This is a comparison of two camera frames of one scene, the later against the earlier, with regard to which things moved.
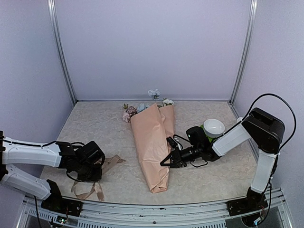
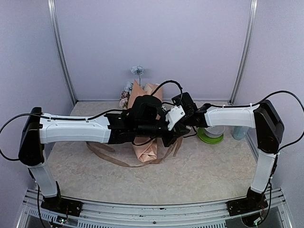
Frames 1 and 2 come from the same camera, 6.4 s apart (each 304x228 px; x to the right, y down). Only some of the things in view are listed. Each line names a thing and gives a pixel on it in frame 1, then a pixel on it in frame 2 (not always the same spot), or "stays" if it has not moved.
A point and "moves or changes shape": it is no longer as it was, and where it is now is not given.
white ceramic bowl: [213, 128] stays
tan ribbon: [97, 188] → [174, 147]
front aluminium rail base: [101, 214] stays
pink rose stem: [128, 112] moves or changes shape
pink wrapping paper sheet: [152, 127] moves or changes shape
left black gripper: [96, 176] → [168, 141]
